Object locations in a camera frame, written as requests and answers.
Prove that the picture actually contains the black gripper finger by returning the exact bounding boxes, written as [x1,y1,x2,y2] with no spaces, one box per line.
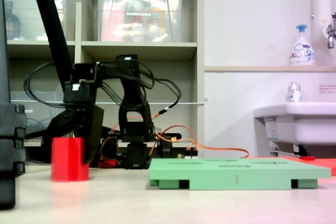
[41,108,81,163]
[83,105,105,165]

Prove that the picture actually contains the red cross columnar block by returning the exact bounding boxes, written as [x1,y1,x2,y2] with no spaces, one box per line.
[50,136,90,183]

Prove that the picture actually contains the green shape hole board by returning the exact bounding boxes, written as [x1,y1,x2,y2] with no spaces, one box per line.
[148,157,331,190]

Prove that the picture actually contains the thin black tripod strut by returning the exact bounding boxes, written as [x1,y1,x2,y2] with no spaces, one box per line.
[25,126,53,141]

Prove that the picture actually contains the notched black tripod leg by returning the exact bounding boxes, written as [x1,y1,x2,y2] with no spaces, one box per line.
[0,0,27,210]

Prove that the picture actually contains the cream shelf unit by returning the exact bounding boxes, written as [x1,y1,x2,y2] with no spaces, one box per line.
[0,0,205,167]

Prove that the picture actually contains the pink package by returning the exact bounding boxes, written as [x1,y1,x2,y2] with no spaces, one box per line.
[101,1,127,41]

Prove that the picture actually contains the small circuit board with connectors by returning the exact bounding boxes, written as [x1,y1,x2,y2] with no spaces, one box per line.
[176,152,200,160]

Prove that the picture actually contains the dark round bottle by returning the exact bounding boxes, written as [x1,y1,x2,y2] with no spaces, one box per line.
[4,0,22,40]

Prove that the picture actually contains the yellow bottle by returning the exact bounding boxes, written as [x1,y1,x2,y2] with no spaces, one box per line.
[146,0,169,42]

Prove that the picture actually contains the large clear storage bin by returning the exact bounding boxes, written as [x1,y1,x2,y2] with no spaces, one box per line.
[96,0,184,43]

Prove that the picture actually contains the sink label sticker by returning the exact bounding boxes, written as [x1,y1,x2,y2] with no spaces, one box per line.
[263,116,279,140]

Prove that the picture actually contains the small clear bottle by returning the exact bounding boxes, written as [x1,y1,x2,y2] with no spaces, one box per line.
[286,81,302,103]

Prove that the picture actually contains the white sink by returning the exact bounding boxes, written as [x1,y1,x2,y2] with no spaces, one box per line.
[253,102,336,146]

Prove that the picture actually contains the white pump soap bottle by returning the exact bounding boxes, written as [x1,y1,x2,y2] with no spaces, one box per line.
[289,24,316,67]

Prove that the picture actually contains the metal faucet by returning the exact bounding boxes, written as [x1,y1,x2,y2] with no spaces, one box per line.
[322,12,336,49]

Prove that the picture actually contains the short orange wire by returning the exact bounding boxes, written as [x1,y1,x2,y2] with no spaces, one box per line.
[99,115,144,167]

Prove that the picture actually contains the black gripper cable loops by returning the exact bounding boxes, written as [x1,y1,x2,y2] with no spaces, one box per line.
[23,62,69,108]

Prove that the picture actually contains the black forearm cable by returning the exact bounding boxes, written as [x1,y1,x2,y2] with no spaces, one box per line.
[96,61,155,109]

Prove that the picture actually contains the black cable joined to orange wire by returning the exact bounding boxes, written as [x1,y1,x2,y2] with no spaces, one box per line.
[132,60,182,113]

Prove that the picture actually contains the long orange wire loop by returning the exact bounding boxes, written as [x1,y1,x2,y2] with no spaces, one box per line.
[151,108,250,159]

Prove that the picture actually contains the black sink bracket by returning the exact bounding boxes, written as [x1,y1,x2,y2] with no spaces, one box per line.
[293,143,311,157]

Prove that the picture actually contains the wall notice sticker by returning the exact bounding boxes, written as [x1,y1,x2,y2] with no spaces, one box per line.
[319,84,336,94]

